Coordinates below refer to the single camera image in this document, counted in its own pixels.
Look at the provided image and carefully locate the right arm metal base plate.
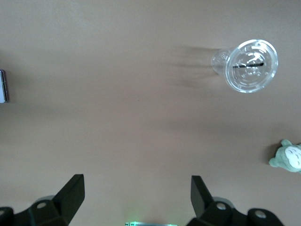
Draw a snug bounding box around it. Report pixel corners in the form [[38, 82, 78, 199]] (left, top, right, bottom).
[[124, 221, 177, 226]]

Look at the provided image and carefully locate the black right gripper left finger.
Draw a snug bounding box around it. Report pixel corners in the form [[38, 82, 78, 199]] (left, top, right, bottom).
[[0, 174, 85, 226]]

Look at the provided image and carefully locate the clear plastic cup with lid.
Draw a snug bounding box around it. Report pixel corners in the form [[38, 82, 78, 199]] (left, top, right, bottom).
[[211, 39, 279, 94]]

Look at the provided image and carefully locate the brown table cover cloth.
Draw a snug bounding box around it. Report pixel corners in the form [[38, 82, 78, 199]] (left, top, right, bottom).
[[0, 0, 301, 226]]

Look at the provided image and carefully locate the black drinking straw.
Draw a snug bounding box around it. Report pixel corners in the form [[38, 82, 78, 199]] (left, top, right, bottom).
[[232, 62, 264, 69]]

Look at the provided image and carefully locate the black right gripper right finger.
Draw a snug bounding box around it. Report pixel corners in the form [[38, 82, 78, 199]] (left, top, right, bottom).
[[187, 175, 285, 226]]

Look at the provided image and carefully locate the grey green Totoro plush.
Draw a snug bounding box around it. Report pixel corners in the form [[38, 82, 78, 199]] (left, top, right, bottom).
[[269, 138, 301, 174]]

